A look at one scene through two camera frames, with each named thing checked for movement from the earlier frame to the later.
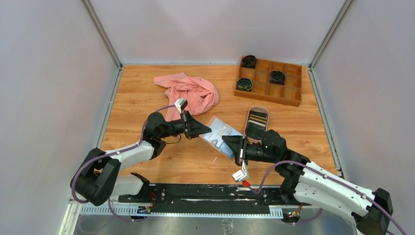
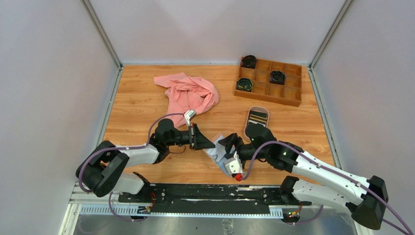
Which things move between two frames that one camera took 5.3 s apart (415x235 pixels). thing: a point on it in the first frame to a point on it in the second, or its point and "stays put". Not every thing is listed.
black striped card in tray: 256,125 stays put
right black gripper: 236,143 stays put
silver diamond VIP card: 219,133 to 217,152
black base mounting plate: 211,199 stays put
